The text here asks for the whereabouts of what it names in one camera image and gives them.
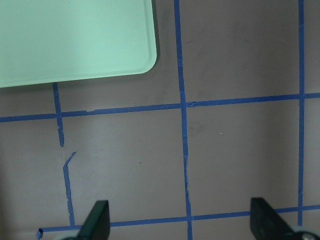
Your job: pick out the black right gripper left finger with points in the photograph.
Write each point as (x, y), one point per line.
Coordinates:
(97, 224)

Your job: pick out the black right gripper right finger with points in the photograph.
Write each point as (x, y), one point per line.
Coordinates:
(267, 224)

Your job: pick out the mint green plastic tray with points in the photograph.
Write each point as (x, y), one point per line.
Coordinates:
(46, 41)

